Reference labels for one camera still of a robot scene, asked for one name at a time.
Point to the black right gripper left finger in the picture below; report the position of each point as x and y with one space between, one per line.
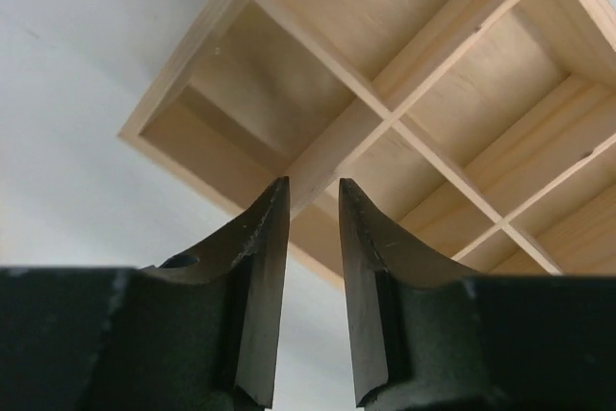
198 332

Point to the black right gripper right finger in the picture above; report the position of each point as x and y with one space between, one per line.
428 333

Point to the wooden compartment box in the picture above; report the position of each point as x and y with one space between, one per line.
485 127

